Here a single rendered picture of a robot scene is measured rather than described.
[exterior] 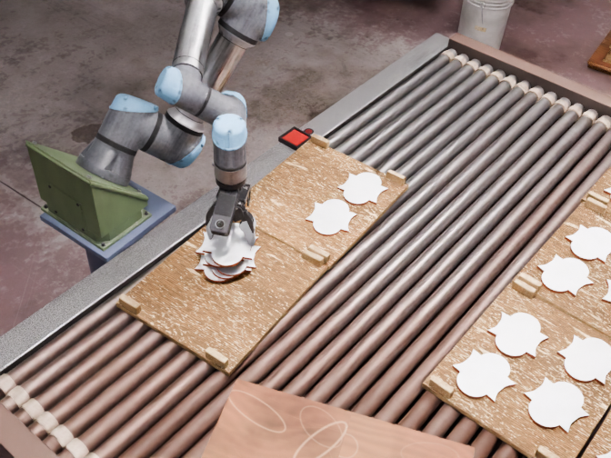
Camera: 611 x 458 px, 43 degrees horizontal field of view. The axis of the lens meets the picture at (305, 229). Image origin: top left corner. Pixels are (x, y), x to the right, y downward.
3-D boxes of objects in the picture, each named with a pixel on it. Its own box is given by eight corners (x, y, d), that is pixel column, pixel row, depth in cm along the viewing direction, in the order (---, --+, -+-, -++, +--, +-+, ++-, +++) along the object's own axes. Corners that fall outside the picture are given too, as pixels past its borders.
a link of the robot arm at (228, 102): (213, 75, 180) (211, 104, 172) (254, 98, 184) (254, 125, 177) (195, 99, 184) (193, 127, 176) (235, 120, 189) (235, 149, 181)
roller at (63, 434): (41, 449, 167) (36, 437, 163) (493, 77, 278) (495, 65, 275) (55, 462, 165) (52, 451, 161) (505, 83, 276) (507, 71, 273)
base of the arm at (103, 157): (65, 158, 206) (81, 124, 205) (93, 164, 221) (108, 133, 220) (111, 184, 203) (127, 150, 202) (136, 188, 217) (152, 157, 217)
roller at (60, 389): (13, 422, 171) (8, 410, 168) (468, 67, 282) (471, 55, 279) (26, 435, 169) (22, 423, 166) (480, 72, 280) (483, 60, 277)
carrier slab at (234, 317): (115, 306, 190) (115, 302, 189) (221, 214, 215) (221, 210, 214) (228, 377, 177) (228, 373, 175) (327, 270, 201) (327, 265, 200)
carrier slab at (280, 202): (225, 214, 215) (225, 209, 214) (310, 142, 240) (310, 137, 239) (329, 271, 201) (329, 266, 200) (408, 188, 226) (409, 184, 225)
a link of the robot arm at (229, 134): (246, 110, 173) (246, 133, 167) (247, 148, 181) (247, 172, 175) (211, 109, 173) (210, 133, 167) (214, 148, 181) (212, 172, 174)
